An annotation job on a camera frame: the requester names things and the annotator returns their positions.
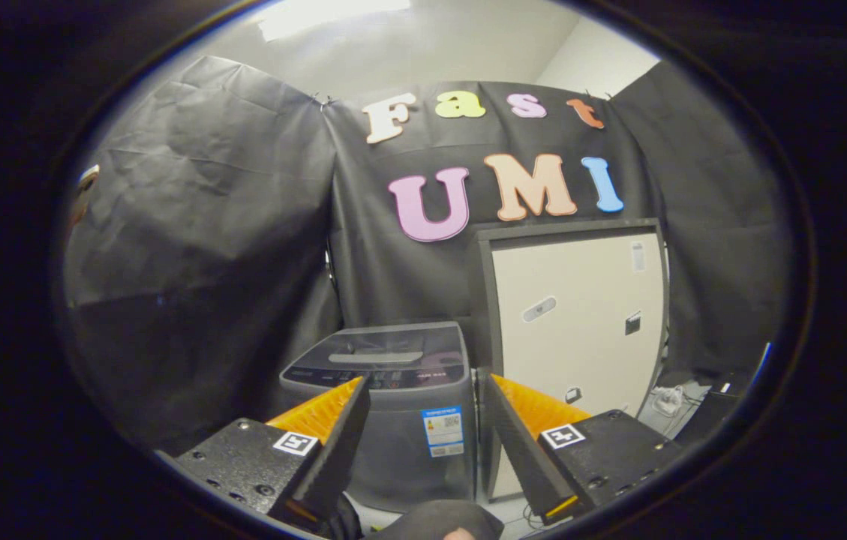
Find ceiling light panel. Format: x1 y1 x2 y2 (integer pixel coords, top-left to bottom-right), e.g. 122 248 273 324
257 0 413 42

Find black backdrop cloth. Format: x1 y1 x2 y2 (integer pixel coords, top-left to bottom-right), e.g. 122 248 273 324
56 54 795 455

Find person's dark clothing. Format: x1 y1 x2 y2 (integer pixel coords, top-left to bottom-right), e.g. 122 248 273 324
318 495 505 540

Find floor cables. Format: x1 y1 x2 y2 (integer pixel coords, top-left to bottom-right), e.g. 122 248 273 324
515 496 545 527

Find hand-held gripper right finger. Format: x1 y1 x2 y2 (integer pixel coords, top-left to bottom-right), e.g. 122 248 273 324
483 373 686 526

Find grey washing machine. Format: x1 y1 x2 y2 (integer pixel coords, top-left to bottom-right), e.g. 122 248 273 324
279 321 478 515

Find beige cabinet with grey frame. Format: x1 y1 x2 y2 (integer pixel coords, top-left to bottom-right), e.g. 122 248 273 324
476 217 670 503

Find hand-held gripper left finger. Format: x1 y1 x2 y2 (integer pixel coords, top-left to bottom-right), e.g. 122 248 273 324
155 375 373 532

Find black box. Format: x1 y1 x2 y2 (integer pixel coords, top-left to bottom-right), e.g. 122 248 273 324
674 371 752 445

